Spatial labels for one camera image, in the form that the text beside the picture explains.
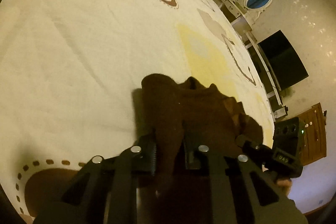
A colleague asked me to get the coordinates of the brown plaid knit garment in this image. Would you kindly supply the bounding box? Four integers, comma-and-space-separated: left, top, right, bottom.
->
140, 73, 264, 196

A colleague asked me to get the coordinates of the person's right hand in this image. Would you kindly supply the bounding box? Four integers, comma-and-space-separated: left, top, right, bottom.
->
275, 178, 293, 196

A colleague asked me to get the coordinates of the brown wooden cabinet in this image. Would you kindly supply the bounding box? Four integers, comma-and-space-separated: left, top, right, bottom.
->
298, 103, 327, 166

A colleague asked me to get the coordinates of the white dressing table with mirror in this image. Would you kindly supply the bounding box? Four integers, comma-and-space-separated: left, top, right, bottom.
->
213, 0, 288, 121

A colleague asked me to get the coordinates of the patterned white bed sheet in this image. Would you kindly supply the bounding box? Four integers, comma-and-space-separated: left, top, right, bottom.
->
1, 0, 274, 223

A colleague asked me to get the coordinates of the black wall television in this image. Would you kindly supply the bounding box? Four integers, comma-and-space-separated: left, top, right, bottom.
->
258, 30, 309, 90

